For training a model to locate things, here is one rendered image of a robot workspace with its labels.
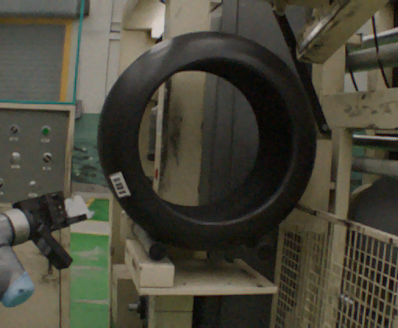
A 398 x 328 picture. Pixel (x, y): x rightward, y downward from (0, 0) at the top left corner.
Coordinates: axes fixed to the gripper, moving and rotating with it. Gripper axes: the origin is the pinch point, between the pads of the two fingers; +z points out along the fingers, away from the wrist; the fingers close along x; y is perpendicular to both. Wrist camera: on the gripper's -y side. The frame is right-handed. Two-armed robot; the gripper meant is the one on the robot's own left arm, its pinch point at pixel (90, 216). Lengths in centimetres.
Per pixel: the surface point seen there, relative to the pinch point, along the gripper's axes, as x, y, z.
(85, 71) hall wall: 630, 262, 627
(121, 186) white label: -0.4, 5.1, 12.5
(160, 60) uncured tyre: -16.2, 31.5, 21.6
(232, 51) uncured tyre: -28, 29, 35
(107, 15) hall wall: 574, 349, 661
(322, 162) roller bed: -20, -5, 81
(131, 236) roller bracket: 26.2, -8.5, 36.5
